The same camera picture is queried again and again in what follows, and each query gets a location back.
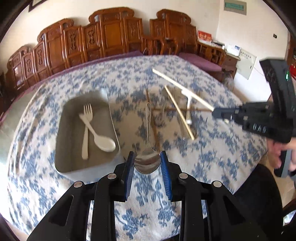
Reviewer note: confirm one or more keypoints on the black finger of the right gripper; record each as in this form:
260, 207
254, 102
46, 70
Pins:
227, 113

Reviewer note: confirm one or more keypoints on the person right hand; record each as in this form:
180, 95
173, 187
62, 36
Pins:
275, 149

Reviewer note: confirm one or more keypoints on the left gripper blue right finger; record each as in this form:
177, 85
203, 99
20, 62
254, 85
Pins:
209, 211

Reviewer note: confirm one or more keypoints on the wooden side table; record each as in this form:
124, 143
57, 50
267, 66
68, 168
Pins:
229, 64

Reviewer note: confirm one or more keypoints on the framed peony peacock painting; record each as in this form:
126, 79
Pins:
35, 3

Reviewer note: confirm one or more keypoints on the purple armchair cushion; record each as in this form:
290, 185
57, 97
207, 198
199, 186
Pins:
200, 62

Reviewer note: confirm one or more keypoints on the carved wooden long sofa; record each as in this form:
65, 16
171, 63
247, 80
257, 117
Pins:
63, 45

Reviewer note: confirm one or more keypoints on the blue floral tablecloth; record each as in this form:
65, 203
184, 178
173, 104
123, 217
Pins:
221, 151

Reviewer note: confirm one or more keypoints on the dark brown wooden chopstick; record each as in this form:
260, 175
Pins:
153, 125

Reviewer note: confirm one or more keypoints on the grey metal tray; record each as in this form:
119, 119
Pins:
77, 156

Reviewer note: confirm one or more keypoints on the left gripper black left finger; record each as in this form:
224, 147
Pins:
68, 218

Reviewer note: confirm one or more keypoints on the carved wooden armchair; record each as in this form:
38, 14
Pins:
180, 36

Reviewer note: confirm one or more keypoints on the grey fluffy bag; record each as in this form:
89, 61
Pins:
228, 81

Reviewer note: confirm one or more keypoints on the cream plastic spoon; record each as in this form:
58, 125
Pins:
104, 143

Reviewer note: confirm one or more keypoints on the cream plastic ladle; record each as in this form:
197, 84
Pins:
188, 111

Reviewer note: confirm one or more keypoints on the silver metal spoon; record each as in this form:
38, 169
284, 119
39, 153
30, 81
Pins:
148, 160

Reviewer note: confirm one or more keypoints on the red greeting card box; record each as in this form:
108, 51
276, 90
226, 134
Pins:
204, 37

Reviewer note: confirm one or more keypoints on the light bamboo chopstick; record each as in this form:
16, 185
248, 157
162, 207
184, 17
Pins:
180, 113
185, 90

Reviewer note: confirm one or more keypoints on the white wall panel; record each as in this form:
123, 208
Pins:
246, 63

